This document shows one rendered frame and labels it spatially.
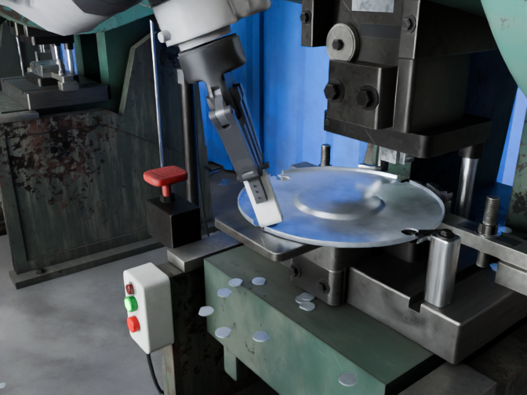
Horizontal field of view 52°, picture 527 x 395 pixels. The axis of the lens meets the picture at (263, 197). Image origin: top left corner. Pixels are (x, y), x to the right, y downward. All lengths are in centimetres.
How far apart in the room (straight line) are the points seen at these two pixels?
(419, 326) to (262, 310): 23
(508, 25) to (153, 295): 67
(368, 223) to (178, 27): 34
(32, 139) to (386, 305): 165
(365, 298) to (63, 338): 132
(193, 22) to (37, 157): 162
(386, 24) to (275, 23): 207
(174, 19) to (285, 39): 216
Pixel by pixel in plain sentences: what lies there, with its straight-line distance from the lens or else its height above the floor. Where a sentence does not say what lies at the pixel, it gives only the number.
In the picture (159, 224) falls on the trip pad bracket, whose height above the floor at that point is 67.
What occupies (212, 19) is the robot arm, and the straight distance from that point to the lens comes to 61.
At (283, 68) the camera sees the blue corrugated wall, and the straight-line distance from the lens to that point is 279.
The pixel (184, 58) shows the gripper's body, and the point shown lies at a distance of 63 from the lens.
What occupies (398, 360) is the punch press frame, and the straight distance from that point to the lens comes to 71.
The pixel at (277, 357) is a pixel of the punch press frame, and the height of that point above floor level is 56.
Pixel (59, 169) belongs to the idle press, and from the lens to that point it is 221.
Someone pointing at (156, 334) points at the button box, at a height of 53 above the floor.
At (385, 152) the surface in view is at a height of 84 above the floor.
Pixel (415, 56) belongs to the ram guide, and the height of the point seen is 99.
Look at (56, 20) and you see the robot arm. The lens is 65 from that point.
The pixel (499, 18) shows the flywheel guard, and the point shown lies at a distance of 41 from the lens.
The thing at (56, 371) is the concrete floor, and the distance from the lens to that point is 180.
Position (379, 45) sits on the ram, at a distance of 75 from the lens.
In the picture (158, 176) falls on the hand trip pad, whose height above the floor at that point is 76.
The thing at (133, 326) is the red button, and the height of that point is 54.
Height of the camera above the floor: 107
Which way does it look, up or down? 22 degrees down
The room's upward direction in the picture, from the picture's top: straight up
